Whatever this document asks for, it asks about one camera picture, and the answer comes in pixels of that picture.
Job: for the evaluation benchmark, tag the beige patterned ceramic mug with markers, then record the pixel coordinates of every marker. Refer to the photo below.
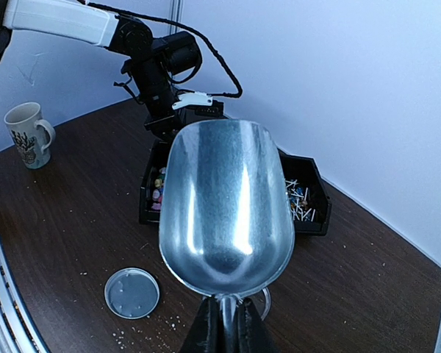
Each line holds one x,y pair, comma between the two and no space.
31,134

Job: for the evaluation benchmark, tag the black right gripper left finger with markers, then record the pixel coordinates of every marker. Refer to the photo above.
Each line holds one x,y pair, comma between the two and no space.
206,332

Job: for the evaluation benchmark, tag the clear plastic jar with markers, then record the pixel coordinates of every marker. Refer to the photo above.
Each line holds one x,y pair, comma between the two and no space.
262,301

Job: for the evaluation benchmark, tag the black three-compartment candy tray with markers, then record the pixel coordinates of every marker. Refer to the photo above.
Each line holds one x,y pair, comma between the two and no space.
310,205

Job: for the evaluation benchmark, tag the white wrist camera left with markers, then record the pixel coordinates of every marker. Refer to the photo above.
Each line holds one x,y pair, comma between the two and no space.
202,104

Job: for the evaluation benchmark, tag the silver metal jar lid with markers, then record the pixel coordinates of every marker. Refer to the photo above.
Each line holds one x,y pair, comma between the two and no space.
132,293

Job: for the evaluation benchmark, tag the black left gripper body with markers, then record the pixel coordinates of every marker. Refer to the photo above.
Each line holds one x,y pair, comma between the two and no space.
156,93

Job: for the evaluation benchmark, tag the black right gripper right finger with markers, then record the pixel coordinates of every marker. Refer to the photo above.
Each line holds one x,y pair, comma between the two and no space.
253,336

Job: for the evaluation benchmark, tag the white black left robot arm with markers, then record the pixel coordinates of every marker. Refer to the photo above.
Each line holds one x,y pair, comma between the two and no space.
152,62

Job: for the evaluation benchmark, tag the aluminium corner post left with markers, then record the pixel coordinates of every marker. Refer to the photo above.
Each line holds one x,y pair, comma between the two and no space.
176,9

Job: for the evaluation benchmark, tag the silver metal scoop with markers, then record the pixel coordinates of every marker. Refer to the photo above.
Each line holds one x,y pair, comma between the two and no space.
225,228

